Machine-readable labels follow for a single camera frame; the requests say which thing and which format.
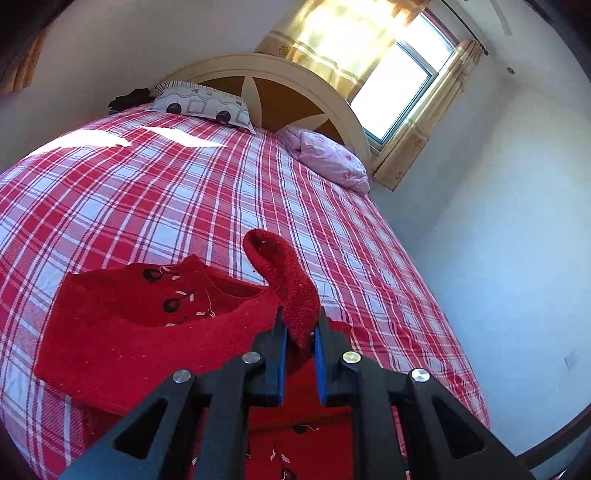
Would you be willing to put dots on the grey patterned pillow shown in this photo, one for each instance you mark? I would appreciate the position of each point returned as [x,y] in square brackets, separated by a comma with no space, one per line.
[203,105]

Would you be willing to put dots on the pink crumpled pillow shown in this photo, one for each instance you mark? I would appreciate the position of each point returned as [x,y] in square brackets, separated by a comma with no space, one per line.
[328,157]

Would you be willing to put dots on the yellow curtain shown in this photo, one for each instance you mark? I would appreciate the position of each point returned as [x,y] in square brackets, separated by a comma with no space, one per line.
[337,46]

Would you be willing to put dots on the white wall socket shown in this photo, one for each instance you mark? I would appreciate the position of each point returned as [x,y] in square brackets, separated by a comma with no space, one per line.
[569,359]

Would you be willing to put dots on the cream wooden headboard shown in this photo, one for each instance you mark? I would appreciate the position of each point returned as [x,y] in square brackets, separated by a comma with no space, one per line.
[277,92]

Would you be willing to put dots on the dark door frame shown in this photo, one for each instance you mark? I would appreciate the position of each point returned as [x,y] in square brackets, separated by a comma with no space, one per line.
[554,443]

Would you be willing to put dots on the curtain rod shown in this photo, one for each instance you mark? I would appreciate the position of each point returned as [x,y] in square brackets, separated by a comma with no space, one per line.
[464,23]

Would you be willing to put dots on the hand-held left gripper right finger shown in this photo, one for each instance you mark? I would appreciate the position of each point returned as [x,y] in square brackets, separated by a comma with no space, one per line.
[319,364]

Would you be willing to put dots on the red plaid bed sheet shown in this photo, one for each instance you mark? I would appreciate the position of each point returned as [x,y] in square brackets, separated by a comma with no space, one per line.
[194,194]

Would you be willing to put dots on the red knitted sweater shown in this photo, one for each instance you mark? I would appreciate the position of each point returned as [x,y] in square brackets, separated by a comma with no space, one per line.
[152,332]

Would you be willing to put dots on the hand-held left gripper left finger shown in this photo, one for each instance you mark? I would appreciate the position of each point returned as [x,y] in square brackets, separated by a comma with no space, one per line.
[280,355]

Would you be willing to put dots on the dark clothes pile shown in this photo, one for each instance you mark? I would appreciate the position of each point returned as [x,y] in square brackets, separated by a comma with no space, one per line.
[129,99]

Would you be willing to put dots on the window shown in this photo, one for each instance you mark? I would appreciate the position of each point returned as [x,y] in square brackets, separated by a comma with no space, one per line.
[400,87]

